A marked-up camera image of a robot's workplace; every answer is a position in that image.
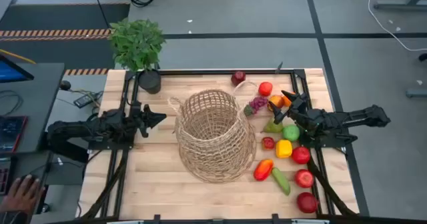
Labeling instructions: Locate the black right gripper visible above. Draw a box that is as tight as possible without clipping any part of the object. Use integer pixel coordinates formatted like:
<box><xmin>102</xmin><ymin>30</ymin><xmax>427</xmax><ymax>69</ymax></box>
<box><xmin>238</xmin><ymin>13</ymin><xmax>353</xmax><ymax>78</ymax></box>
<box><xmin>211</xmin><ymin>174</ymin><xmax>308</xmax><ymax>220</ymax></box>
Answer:
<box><xmin>268</xmin><ymin>90</ymin><xmax>316</xmax><ymax>125</ymax></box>

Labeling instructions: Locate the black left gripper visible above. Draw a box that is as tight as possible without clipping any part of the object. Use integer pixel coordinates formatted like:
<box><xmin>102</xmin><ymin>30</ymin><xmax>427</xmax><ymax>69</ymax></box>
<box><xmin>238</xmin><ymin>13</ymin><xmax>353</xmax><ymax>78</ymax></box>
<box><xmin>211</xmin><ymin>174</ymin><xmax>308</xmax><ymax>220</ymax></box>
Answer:
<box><xmin>132</xmin><ymin>103</ymin><xmax>167</xmax><ymax>139</ymax></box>

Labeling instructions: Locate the orange yellow peach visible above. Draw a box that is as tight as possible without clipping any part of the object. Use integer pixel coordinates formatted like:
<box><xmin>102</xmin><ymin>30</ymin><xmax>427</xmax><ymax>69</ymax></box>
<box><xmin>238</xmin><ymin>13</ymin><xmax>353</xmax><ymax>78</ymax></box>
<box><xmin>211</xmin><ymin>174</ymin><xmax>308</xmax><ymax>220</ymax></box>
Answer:
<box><xmin>268</xmin><ymin>95</ymin><xmax>285</xmax><ymax>111</ymax></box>

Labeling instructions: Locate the green pear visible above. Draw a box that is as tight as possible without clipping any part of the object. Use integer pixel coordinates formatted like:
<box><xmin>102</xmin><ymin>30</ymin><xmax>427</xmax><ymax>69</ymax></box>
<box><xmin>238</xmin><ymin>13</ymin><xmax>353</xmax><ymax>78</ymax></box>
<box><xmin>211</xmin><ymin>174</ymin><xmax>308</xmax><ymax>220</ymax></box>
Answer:
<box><xmin>263</xmin><ymin>119</ymin><xmax>284</xmax><ymax>134</ymax></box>

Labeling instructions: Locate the red tomato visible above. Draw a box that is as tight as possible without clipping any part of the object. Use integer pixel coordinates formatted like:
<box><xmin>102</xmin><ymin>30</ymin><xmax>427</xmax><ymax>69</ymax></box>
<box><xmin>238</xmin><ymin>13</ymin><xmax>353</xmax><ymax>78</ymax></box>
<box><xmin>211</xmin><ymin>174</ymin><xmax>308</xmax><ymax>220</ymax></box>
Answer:
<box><xmin>258</xmin><ymin>81</ymin><xmax>274</xmax><ymax>97</ymax></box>

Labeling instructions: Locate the purple grape bunch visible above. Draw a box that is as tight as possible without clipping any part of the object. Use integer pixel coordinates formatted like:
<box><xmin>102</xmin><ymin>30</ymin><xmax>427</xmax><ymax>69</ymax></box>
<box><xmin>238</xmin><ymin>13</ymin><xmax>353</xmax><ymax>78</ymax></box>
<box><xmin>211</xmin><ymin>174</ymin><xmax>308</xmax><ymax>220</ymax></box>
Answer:
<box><xmin>248</xmin><ymin>96</ymin><xmax>270</xmax><ymax>113</ymax></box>

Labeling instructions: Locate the green apple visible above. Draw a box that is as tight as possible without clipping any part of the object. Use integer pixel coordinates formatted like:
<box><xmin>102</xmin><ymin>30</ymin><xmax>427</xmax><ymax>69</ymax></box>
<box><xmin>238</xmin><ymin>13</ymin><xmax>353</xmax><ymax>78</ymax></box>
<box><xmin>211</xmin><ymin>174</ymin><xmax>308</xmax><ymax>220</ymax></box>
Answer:
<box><xmin>282</xmin><ymin>124</ymin><xmax>301</xmax><ymax>142</ymax></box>

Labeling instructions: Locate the small red fruit yellow core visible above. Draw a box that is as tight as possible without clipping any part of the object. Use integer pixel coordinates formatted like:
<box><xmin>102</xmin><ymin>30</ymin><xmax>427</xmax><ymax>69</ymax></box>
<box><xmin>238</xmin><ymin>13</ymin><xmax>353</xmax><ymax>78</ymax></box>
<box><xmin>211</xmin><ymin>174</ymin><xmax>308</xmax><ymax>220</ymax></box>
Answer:
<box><xmin>261</xmin><ymin>136</ymin><xmax>276</xmax><ymax>151</ymax></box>

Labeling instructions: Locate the yellow bell pepper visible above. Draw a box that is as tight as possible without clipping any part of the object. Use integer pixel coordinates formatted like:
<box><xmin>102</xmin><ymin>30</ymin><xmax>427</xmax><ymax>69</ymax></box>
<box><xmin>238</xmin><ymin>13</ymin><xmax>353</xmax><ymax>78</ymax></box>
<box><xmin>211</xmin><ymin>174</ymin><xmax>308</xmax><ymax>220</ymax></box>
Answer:
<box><xmin>276</xmin><ymin>139</ymin><xmax>294</xmax><ymax>159</ymax></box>

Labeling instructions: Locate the dark red apple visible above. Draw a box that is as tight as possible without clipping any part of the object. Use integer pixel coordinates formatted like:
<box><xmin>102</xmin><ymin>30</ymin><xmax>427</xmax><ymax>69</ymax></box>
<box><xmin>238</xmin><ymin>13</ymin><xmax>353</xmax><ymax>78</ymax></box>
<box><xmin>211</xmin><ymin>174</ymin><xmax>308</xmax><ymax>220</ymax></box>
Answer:
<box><xmin>296</xmin><ymin>192</ymin><xmax>320</xmax><ymax>214</ymax></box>
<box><xmin>230</xmin><ymin>70</ymin><xmax>247</xmax><ymax>87</ymax></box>

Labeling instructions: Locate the red orange mango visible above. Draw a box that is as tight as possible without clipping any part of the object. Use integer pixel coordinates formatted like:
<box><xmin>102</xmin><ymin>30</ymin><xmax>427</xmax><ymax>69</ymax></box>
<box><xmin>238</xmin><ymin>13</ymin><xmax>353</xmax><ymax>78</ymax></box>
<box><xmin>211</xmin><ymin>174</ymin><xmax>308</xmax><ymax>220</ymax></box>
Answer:
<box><xmin>253</xmin><ymin>159</ymin><xmax>275</xmax><ymax>182</ymax></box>

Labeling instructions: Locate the woven seagrass basket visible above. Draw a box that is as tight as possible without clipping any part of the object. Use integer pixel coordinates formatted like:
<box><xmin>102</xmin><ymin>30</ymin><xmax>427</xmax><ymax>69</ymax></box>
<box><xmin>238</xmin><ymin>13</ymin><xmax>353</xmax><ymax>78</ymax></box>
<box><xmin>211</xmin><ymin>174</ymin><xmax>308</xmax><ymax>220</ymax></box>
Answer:
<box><xmin>167</xmin><ymin>79</ymin><xmax>260</xmax><ymax>184</ymax></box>

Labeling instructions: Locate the green cucumber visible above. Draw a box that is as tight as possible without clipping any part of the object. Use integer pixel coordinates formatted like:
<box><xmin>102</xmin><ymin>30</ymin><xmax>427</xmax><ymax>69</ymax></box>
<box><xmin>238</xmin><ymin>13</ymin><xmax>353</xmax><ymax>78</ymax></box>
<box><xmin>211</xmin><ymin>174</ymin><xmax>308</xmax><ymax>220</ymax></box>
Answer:
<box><xmin>271</xmin><ymin>167</ymin><xmax>292</xmax><ymax>197</ymax></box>

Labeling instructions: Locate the person's forearm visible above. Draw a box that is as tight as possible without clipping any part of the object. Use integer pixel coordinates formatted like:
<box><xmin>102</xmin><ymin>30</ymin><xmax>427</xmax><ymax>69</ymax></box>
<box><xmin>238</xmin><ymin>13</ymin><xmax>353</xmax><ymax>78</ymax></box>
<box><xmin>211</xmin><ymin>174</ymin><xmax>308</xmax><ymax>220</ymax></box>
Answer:
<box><xmin>0</xmin><ymin>209</ymin><xmax>33</xmax><ymax>224</ymax></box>

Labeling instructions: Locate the black power adapter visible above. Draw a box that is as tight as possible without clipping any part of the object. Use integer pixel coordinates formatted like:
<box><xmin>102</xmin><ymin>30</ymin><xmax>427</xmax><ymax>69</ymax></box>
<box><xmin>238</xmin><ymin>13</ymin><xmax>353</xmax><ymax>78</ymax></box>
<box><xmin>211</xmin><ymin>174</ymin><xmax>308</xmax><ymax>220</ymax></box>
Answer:
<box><xmin>73</xmin><ymin>90</ymin><xmax>104</xmax><ymax>109</ymax></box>

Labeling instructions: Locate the green potted plant black pot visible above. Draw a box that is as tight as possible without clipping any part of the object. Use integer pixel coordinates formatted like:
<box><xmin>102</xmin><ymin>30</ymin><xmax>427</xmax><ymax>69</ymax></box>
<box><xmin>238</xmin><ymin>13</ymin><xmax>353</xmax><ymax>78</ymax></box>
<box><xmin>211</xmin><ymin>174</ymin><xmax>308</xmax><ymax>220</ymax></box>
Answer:
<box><xmin>108</xmin><ymin>17</ymin><xmax>167</xmax><ymax>95</ymax></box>

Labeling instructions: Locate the dark grey desk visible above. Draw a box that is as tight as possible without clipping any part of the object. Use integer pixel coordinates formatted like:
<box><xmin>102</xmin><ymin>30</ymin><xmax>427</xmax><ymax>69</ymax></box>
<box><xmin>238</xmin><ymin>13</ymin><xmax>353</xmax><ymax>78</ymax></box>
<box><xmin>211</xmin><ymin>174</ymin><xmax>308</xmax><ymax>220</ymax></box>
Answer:
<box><xmin>0</xmin><ymin>63</ymin><xmax>66</xmax><ymax>224</ymax></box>

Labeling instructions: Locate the grey desk foot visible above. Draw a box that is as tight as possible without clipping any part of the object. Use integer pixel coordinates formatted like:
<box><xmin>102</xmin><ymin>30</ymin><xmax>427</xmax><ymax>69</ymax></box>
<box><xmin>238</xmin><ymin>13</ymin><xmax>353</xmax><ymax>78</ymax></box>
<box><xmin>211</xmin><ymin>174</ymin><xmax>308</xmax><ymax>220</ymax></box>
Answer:
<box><xmin>406</xmin><ymin>87</ymin><xmax>427</xmax><ymax>99</ymax></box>

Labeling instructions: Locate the black floor mat hazard edge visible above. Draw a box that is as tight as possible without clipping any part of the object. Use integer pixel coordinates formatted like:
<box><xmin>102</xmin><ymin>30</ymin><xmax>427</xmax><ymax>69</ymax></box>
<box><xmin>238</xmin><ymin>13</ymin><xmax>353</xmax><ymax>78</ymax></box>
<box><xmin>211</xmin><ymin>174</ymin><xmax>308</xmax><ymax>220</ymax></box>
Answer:
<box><xmin>0</xmin><ymin>2</ymin><xmax>131</xmax><ymax>77</ymax></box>

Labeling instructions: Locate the red-edged tablet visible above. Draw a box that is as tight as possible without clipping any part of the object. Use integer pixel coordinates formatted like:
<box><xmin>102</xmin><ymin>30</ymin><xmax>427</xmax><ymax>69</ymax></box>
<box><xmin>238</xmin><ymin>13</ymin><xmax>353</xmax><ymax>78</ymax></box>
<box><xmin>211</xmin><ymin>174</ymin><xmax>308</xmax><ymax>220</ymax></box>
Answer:
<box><xmin>0</xmin><ymin>115</ymin><xmax>28</xmax><ymax>154</ymax></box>

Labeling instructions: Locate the computer monitor blue screen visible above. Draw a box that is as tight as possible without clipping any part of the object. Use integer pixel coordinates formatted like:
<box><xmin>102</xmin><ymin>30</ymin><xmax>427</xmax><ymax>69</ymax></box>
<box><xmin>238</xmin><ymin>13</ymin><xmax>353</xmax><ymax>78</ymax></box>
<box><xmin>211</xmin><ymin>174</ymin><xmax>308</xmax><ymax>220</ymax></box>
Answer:
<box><xmin>0</xmin><ymin>53</ymin><xmax>35</xmax><ymax>84</ymax></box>

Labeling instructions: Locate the person's hand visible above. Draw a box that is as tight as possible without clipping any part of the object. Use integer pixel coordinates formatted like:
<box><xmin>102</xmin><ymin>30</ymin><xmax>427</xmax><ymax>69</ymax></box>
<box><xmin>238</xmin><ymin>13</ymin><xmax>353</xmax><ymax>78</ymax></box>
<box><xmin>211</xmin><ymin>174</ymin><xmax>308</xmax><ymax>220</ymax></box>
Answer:
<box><xmin>0</xmin><ymin>173</ymin><xmax>47</xmax><ymax>215</ymax></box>

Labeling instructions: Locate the black keyboard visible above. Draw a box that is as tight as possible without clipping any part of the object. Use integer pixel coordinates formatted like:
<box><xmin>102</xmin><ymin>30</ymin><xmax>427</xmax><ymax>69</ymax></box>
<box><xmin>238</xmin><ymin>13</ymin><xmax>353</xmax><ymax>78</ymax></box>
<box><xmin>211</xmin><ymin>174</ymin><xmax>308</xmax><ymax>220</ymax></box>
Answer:
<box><xmin>0</xmin><ymin>165</ymin><xmax>11</xmax><ymax>197</ymax></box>

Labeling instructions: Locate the black aluminium table frame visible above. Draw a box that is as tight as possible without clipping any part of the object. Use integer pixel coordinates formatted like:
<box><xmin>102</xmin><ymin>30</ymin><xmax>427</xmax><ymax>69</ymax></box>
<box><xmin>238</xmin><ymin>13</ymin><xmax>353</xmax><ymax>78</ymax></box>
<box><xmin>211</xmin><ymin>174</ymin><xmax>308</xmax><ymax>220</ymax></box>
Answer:
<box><xmin>79</xmin><ymin>69</ymin><xmax>361</xmax><ymax>223</ymax></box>

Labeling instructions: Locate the black braided cable sleeve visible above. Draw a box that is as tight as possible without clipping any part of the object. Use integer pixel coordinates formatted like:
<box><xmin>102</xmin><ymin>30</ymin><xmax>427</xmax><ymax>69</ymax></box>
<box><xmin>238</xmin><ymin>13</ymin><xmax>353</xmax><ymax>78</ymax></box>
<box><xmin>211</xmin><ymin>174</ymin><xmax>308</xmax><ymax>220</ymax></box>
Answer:
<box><xmin>81</xmin><ymin>149</ymin><xmax>129</xmax><ymax>219</ymax></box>
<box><xmin>306</xmin><ymin>157</ymin><xmax>358</xmax><ymax>217</ymax></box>

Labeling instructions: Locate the white cable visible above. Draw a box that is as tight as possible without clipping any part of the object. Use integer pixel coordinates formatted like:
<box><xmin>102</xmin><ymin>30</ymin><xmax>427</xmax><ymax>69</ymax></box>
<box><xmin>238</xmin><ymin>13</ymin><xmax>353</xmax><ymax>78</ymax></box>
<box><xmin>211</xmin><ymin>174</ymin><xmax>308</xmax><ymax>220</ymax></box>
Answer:
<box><xmin>345</xmin><ymin>0</ymin><xmax>427</xmax><ymax>52</ymax></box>

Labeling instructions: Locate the black desk cable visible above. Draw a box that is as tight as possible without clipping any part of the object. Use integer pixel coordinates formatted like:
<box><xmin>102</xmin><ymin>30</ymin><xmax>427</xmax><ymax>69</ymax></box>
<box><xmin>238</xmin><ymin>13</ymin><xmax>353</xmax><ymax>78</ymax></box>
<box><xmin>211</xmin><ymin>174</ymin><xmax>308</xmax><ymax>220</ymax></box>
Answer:
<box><xmin>0</xmin><ymin>89</ymin><xmax>23</xmax><ymax>117</ymax></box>

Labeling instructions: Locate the yellow cable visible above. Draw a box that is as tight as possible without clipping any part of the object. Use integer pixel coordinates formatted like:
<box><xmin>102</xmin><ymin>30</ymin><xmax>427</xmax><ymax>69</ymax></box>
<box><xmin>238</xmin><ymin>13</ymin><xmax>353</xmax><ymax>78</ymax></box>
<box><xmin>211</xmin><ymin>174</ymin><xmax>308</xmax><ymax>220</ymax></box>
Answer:
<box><xmin>0</xmin><ymin>48</ymin><xmax>37</xmax><ymax>65</ymax></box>

